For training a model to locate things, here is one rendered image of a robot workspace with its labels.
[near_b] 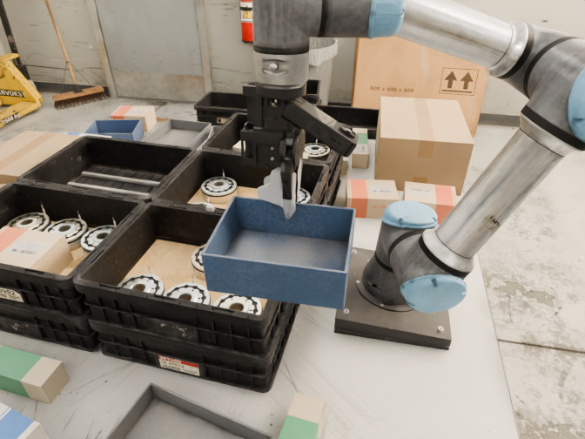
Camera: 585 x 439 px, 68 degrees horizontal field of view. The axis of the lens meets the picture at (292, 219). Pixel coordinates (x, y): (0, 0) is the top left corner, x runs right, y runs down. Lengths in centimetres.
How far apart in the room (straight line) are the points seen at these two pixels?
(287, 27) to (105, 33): 411
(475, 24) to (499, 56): 7
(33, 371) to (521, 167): 99
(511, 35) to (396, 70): 296
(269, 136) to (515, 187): 42
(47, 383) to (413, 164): 120
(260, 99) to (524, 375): 169
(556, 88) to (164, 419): 90
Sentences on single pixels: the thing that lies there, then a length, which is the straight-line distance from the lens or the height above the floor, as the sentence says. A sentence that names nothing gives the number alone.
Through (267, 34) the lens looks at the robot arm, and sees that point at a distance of 59.
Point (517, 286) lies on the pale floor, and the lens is 245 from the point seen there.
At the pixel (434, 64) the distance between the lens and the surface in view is 381.
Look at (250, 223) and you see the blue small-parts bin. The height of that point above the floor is 108.
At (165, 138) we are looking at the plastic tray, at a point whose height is 70.
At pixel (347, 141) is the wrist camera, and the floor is 125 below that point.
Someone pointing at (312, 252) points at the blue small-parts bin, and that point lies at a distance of 70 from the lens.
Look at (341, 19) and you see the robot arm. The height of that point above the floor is 140.
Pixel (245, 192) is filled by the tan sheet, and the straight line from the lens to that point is 131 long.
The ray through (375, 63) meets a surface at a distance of 378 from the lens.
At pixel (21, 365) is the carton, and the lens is 109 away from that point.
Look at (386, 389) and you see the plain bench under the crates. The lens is 100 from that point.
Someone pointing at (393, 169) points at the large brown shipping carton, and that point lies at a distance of 156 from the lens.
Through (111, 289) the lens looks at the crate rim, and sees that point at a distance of 90.
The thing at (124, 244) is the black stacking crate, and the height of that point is 90.
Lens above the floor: 151
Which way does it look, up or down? 35 degrees down
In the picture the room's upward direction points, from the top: straight up
